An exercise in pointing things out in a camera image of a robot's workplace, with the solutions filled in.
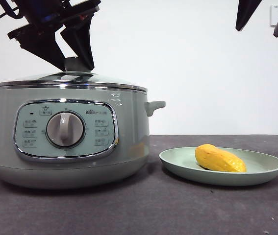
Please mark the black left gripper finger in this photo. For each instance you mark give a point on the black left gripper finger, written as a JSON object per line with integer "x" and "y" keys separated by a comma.
{"x": 53, "y": 51}
{"x": 84, "y": 41}

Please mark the glass lid with round knob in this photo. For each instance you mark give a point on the glass lid with round knob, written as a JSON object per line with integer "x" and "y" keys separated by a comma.
{"x": 75, "y": 78}

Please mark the yellow corn cob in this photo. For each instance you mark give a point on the yellow corn cob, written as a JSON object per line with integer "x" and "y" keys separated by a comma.
{"x": 217, "y": 159}

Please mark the pale green electric steamer pot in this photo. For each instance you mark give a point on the pale green electric steamer pot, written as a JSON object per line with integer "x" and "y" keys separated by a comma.
{"x": 129, "y": 122}

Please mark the pale green round plate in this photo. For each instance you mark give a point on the pale green round plate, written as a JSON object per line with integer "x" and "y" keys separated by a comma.
{"x": 178, "y": 161}

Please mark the grey round control dial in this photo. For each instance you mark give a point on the grey round control dial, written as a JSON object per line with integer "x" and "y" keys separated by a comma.
{"x": 65, "y": 129}

